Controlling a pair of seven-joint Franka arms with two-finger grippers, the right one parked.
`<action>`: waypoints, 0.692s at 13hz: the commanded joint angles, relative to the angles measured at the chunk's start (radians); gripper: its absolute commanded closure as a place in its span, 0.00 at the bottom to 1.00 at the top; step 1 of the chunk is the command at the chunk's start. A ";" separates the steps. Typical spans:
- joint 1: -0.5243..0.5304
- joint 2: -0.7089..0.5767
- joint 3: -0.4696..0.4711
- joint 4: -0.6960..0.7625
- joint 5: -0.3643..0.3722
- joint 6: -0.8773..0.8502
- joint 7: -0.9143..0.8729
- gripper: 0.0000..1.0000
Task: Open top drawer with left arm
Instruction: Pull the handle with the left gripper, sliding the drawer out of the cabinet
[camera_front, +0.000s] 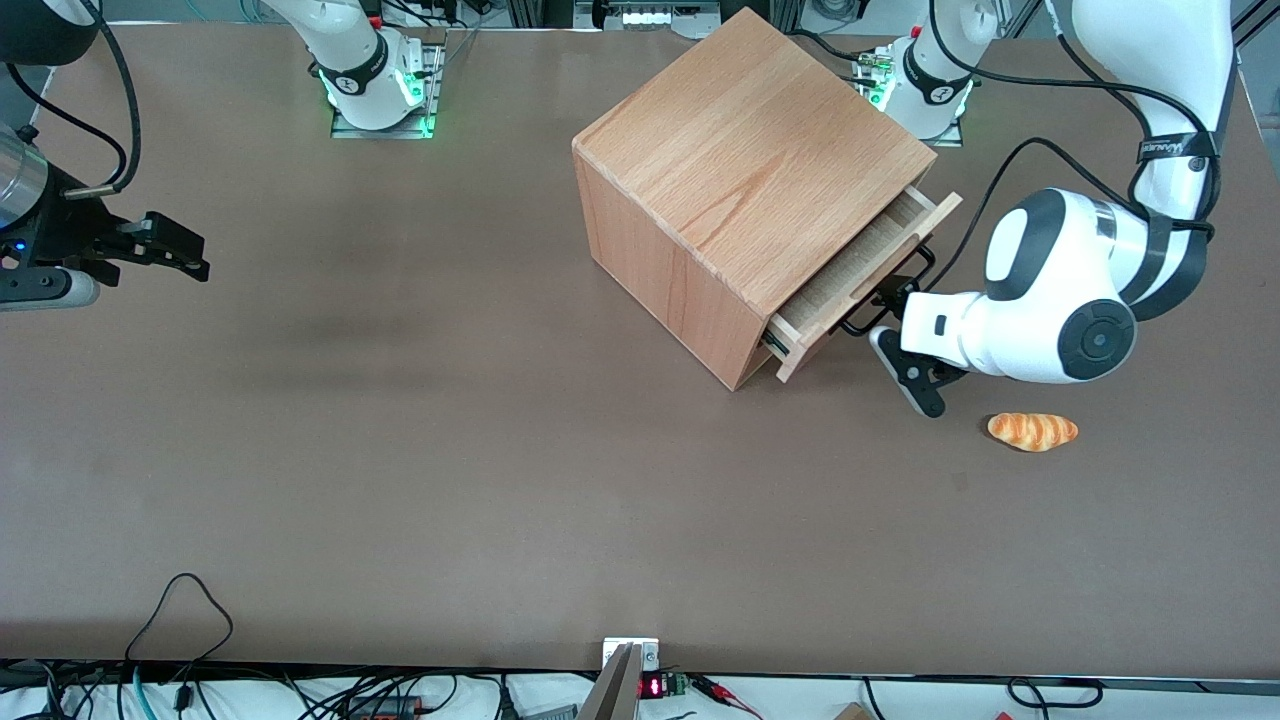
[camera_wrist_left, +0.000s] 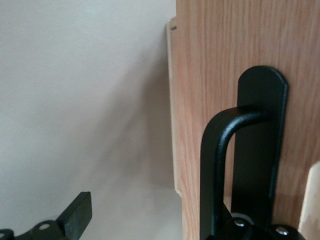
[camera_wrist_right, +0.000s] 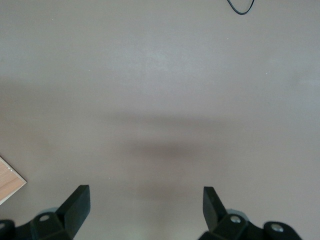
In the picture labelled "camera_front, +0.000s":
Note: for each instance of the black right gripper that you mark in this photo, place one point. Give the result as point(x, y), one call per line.
point(62, 225)

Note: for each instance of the aluminium frame profile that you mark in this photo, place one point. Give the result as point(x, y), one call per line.
point(1255, 22)

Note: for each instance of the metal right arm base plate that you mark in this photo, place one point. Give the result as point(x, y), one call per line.
point(435, 100)

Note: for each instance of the brown cardboard piece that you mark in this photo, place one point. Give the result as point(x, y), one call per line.
point(852, 713)

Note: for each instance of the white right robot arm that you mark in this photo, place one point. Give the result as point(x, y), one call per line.
point(355, 60)

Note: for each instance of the light wooden drawer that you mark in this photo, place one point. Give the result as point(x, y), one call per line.
point(860, 265)

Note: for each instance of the wooden plank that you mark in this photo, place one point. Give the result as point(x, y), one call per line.
point(612, 695)

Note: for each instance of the light wooden drawer cabinet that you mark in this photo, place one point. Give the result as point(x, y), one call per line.
point(740, 150)

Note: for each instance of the grey ribbed block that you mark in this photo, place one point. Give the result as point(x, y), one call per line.
point(550, 714)

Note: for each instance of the golden striped bread roll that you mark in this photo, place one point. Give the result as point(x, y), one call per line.
point(1032, 431)

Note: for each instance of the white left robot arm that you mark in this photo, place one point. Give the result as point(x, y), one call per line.
point(1050, 290)

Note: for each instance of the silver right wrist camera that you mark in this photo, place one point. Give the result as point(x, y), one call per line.
point(50, 290)

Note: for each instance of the white device with ports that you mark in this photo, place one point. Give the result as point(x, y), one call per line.
point(660, 15)

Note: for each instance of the red LED display module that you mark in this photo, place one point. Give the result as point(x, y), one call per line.
point(652, 687)

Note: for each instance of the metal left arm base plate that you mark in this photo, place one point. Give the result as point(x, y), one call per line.
point(948, 138)

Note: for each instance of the black drawer slide rail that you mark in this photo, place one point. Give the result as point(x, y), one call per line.
point(772, 347)

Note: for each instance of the white table edge bracket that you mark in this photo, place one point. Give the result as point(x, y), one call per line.
point(650, 655)

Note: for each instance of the red and black clip leads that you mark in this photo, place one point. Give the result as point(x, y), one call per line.
point(712, 685)

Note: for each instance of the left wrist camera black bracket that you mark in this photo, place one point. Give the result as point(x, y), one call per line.
point(915, 375)

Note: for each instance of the orange and black device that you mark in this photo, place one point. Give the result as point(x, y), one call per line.
point(385, 711)

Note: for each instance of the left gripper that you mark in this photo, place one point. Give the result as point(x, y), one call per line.
point(893, 296)

